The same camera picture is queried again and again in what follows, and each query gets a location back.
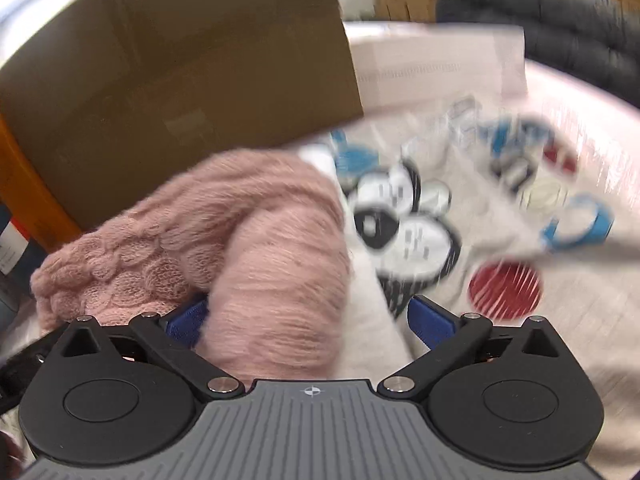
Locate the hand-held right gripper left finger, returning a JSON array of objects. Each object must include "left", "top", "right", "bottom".
[{"left": 46, "top": 294, "right": 245, "bottom": 402}]

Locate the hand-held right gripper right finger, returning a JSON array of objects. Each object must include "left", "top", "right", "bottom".
[{"left": 377, "top": 294, "right": 572, "bottom": 402}]

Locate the white cartoon print garment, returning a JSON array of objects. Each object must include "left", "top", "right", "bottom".
[{"left": 298, "top": 94, "right": 640, "bottom": 480}]

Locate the pink knitted sweater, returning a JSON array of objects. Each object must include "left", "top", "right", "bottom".
[{"left": 30, "top": 149, "right": 352, "bottom": 383}]

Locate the large brown cardboard box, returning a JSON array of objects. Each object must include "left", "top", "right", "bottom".
[{"left": 0, "top": 0, "right": 365, "bottom": 233}]

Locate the white rectangular box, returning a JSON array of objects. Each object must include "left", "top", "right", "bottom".
[{"left": 344, "top": 22, "right": 529, "bottom": 111}]

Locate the dark grey sofa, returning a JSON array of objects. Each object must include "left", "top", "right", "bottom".
[{"left": 434, "top": 0, "right": 640, "bottom": 106}]

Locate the orange shelf frame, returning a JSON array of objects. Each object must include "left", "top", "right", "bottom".
[{"left": 0, "top": 112, "right": 83, "bottom": 253}]

